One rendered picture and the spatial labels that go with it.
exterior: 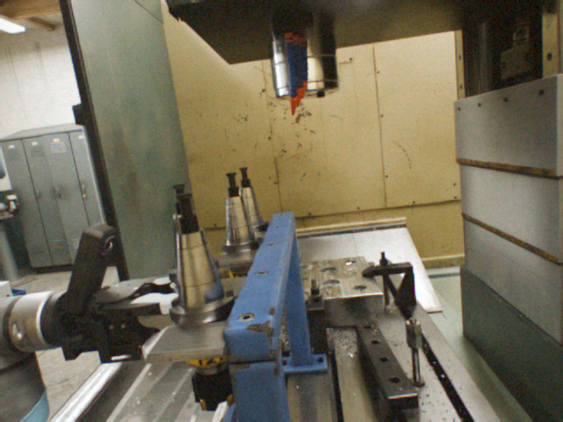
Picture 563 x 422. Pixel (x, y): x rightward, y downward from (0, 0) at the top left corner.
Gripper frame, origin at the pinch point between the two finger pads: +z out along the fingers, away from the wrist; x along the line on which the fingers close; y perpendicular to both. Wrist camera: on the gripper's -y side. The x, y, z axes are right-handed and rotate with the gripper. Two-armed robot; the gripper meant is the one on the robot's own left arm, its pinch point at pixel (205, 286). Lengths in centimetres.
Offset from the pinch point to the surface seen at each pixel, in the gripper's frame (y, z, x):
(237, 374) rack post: 0.7, 7.4, 18.0
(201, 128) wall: -27, -37, -151
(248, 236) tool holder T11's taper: -3.4, 4.7, -9.5
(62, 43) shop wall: -185, -296, -487
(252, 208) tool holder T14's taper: -5.5, 4.0, -20.4
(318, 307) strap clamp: 19.4, 12.8, -31.2
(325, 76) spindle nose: -29, 21, -44
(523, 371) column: 48, 60, -44
